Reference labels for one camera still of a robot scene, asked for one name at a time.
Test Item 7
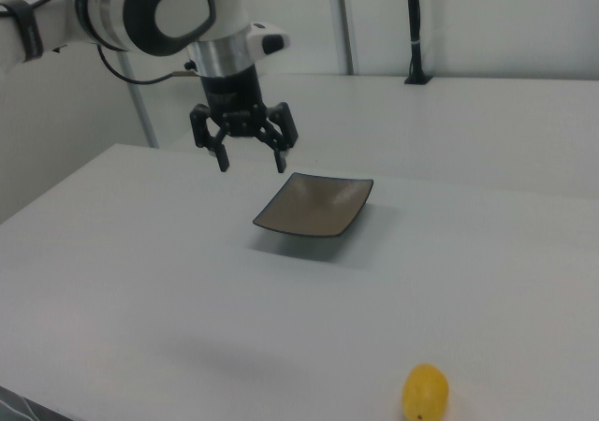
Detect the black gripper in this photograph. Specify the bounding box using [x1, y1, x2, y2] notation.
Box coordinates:
[189, 64, 300, 175]

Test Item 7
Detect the yellow potato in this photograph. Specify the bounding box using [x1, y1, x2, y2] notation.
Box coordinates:
[402, 363, 450, 421]

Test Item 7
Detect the square brown ceramic plate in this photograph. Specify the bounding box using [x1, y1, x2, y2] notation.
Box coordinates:
[252, 171, 374, 240]

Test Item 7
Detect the grey metal partition post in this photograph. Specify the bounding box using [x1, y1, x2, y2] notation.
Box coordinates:
[334, 0, 356, 76]
[124, 51, 159, 150]

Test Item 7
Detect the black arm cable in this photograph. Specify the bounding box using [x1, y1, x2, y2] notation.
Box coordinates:
[95, 41, 200, 86]

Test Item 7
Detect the black camera stand pole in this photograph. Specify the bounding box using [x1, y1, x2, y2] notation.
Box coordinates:
[403, 0, 433, 87]

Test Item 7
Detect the black velcro strap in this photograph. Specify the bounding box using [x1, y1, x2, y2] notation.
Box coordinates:
[1, 0, 45, 63]

